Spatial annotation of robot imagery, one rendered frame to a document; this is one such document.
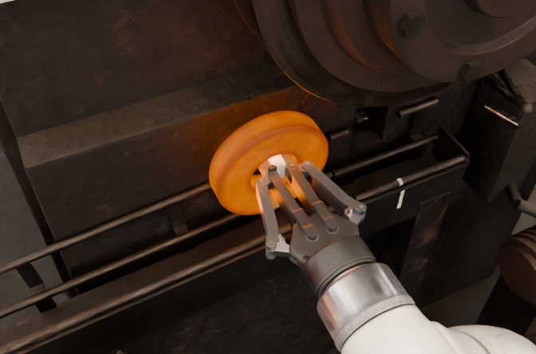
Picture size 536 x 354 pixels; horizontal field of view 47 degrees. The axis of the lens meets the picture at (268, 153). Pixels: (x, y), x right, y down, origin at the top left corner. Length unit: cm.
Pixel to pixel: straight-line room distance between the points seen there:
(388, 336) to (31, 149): 46
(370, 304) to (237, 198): 24
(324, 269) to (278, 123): 18
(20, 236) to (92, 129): 110
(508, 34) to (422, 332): 32
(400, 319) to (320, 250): 11
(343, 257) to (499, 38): 28
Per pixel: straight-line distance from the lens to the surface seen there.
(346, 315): 62
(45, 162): 76
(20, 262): 86
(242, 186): 76
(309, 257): 67
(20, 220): 189
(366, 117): 96
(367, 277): 63
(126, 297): 84
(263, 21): 60
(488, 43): 68
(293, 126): 72
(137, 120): 78
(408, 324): 61
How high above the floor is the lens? 139
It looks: 46 degrees down
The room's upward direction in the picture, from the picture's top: straight up
